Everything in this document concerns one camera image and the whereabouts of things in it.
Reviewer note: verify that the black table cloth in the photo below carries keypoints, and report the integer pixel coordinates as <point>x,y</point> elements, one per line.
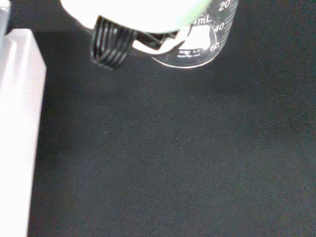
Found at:
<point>172,148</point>

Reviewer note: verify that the white electronic balance steel pan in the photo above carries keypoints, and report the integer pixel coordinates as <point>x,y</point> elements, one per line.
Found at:
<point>17,111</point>

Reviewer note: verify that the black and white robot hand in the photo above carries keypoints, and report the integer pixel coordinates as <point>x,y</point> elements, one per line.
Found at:
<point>133,12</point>

